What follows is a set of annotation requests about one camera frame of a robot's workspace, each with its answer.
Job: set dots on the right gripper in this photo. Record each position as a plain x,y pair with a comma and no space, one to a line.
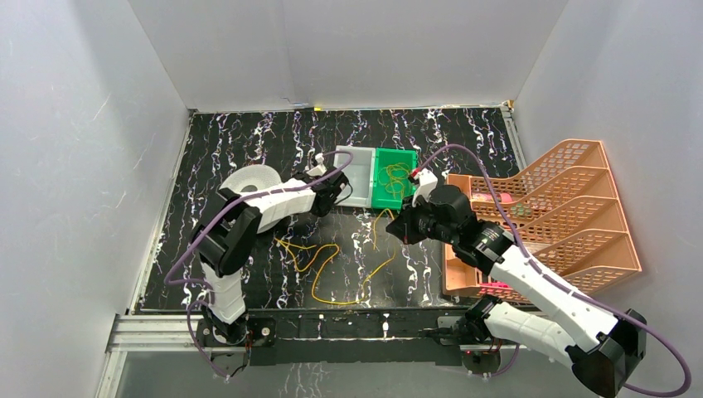
403,225

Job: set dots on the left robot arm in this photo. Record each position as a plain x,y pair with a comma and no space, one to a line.
248,203

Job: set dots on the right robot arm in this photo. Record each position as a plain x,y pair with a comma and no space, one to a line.
601,349

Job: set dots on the green plastic bin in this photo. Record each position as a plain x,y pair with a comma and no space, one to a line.
391,177

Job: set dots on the white plastic bin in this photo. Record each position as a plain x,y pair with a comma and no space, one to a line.
360,173

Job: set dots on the pink marker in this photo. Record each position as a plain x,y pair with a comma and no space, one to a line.
495,285

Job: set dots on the orange desk organizer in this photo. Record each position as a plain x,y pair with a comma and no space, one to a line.
566,208

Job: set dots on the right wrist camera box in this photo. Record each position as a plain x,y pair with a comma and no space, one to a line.
425,182

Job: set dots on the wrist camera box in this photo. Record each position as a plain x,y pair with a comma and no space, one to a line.
425,182
317,167

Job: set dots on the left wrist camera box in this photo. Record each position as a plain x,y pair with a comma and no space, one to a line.
317,167

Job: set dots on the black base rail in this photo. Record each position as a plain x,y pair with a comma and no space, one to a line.
372,335

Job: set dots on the white cable spool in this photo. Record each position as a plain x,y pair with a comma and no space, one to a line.
258,178

